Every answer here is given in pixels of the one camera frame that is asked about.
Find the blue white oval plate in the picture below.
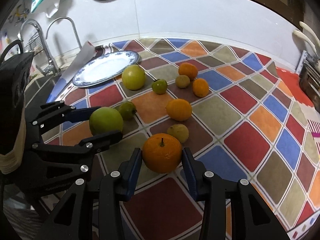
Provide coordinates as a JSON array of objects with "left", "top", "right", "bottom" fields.
[{"left": 72, "top": 50, "right": 140, "bottom": 88}]

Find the orange with stem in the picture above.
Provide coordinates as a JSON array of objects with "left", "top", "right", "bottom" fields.
[{"left": 142, "top": 133, "right": 182, "bottom": 173}]

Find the oval orange mandarin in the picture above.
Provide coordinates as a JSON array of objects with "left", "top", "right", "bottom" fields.
[{"left": 193, "top": 78, "right": 209, "bottom": 98}]

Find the small orange mandarin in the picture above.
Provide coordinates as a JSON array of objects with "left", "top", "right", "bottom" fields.
[{"left": 178, "top": 62, "right": 198, "bottom": 80}]

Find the small green lime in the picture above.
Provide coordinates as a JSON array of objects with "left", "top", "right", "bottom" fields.
[{"left": 118, "top": 101, "right": 137, "bottom": 120}]

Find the chrome kitchen faucet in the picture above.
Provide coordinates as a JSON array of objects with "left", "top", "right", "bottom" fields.
[{"left": 36, "top": 16, "right": 83, "bottom": 77}]

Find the small olive citrus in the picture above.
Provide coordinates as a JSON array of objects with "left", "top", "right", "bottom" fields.
[{"left": 175, "top": 75, "right": 190, "bottom": 89}]

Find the white paper sheet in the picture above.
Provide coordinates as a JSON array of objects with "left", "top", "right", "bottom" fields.
[{"left": 59, "top": 41, "right": 96, "bottom": 84}]

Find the large green apple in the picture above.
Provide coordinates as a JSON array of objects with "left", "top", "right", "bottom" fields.
[{"left": 89, "top": 107, "right": 124, "bottom": 135}]

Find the steel sink basin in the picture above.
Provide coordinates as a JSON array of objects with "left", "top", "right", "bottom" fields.
[{"left": 25, "top": 74, "right": 61, "bottom": 108}]

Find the large orange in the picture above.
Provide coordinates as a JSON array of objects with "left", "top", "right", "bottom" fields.
[{"left": 165, "top": 99, "right": 193, "bottom": 121}]

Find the colourful checkered tablecloth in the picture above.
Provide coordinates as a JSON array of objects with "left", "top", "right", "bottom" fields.
[{"left": 59, "top": 38, "right": 319, "bottom": 239}]

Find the red cloth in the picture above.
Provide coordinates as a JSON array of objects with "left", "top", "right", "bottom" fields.
[{"left": 276, "top": 67, "right": 314, "bottom": 107}]

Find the wire sink basket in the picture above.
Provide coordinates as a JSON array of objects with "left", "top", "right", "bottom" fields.
[{"left": 24, "top": 33, "right": 43, "bottom": 55}]

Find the metal rack container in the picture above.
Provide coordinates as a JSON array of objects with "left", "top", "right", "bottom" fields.
[{"left": 299, "top": 58, "right": 319, "bottom": 112}]

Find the small green citrus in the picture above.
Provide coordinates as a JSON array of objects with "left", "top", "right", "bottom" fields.
[{"left": 151, "top": 79, "right": 168, "bottom": 95}]

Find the small yellow-green lemon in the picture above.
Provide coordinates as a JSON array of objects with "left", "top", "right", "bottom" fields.
[{"left": 167, "top": 124, "right": 189, "bottom": 144}]

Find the yellow-green apple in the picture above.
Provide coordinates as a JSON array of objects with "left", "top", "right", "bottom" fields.
[{"left": 121, "top": 64, "right": 146, "bottom": 90}]

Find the white utensil handle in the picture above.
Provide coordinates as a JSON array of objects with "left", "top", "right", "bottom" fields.
[{"left": 292, "top": 21, "right": 319, "bottom": 59}]

